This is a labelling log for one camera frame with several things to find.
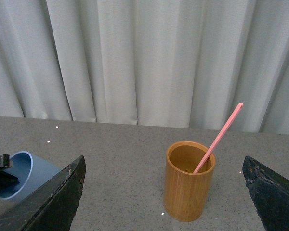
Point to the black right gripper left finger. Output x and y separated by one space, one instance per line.
52 206

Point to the white curtain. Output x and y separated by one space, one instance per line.
174 63

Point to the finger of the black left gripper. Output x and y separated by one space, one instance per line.
6 179

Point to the blue plastic cup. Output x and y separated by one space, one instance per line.
31 171

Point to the bamboo chopstick holder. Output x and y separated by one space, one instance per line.
185 192

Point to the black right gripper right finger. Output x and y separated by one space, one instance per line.
269 192

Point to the pink chopstick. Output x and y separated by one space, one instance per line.
222 132

